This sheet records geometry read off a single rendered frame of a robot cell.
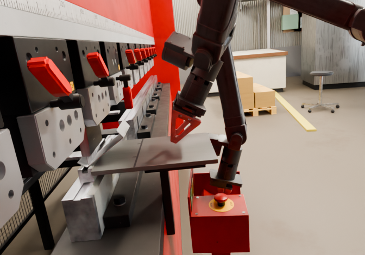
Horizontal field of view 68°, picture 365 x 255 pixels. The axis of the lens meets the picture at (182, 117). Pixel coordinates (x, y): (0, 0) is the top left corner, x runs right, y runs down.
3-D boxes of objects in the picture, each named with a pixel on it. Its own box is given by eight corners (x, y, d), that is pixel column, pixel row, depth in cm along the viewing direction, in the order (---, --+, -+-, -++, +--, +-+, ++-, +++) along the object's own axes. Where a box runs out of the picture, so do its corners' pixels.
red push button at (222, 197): (228, 210, 76) (228, 199, 75) (214, 210, 77) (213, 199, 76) (227, 202, 80) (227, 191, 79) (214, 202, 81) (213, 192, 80)
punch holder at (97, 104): (94, 128, 52) (78, 39, 48) (50, 132, 52) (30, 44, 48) (111, 110, 67) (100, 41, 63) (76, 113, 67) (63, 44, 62)
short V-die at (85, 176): (94, 181, 58) (91, 168, 57) (80, 182, 58) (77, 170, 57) (113, 147, 77) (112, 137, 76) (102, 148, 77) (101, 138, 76)
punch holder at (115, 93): (115, 106, 72) (105, 41, 67) (83, 109, 72) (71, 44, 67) (125, 95, 86) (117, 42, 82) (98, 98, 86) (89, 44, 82)
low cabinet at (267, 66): (270, 79, 822) (270, 48, 799) (287, 92, 604) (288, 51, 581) (208, 83, 851) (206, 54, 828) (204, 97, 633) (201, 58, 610)
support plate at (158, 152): (218, 163, 56) (218, 159, 56) (91, 176, 56) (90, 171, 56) (207, 135, 74) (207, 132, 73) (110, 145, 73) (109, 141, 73)
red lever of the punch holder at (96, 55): (101, 49, 47) (115, 80, 56) (77, 51, 47) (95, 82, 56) (100, 57, 47) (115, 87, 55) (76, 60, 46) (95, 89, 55)
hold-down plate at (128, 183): (130, 226, 57) (128, 214, 56) (105, 229, 57) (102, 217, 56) (144, 166, 86) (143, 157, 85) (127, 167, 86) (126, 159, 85)
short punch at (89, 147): (92, 165, 60) (85, 123, 57) (83, 165, 60) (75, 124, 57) (104, 148, 69) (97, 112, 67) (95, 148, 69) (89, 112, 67)
